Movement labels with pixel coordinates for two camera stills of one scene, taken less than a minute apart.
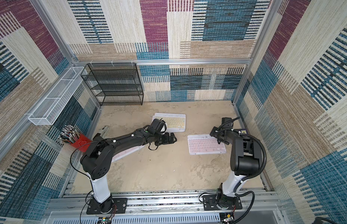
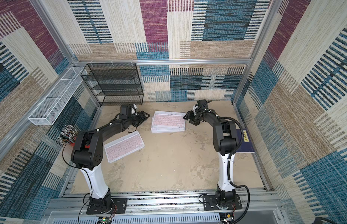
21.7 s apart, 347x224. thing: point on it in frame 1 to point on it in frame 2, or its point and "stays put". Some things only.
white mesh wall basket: (44, 112) stays put
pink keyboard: (204, 144) to (163, 121)
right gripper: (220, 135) to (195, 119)
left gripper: (168, 139) to (142, 117)
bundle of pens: (69, 134) stays put
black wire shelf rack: (114, 83) stays put
